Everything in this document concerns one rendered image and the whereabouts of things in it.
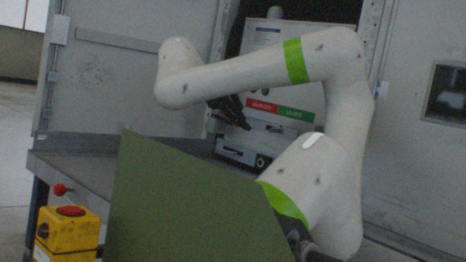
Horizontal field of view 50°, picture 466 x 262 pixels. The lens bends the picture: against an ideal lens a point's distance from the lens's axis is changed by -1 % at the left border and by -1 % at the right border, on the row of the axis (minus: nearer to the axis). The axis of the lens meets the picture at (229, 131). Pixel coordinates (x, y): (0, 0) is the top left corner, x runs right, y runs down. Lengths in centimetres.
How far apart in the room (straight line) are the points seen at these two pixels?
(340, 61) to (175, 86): 41
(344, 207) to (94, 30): 119
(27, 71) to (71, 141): 1144
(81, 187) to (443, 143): 91
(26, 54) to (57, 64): 1114
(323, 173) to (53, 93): 120
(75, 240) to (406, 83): 94
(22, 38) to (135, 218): 1212
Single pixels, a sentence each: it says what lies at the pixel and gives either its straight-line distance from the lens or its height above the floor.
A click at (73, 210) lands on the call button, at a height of 91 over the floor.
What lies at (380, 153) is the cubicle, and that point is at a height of 104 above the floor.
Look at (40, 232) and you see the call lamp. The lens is 89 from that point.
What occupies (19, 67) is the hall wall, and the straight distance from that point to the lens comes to 1295.
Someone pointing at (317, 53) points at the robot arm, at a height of 126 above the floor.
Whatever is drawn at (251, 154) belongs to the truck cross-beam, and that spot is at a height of 91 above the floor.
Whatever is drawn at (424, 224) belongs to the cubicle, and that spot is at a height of 89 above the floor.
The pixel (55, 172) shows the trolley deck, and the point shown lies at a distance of 142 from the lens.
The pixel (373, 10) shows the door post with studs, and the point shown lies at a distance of 153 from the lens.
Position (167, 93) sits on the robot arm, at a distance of 127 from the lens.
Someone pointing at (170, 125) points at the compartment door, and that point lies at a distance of 194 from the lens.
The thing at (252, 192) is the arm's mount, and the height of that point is 104.
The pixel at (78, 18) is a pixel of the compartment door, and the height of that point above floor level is 127.
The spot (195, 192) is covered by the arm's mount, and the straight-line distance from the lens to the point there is 73.
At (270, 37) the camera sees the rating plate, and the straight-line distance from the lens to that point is 181.
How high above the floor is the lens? 118
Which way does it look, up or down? 7 degrees down
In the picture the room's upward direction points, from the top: 11 degrees clockwise
